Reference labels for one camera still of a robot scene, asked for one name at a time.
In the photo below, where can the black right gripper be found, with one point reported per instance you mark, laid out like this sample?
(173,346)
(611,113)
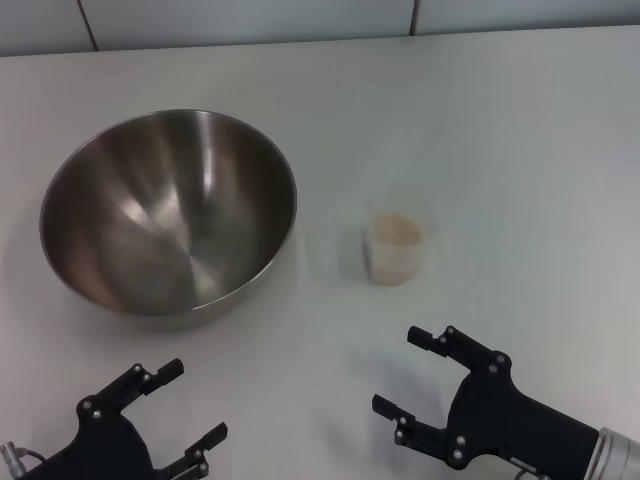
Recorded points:
(505,420)

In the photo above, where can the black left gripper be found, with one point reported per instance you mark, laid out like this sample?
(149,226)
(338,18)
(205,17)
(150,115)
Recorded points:
(100,450)

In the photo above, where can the clear plastic cup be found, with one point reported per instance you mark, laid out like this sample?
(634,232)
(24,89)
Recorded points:
(395,265)

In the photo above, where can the white rice grains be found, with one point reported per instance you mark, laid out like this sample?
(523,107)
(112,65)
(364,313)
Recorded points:
(395,231)

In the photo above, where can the stainless steel mixing bowl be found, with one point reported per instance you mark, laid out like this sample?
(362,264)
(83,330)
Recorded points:
(170,215)

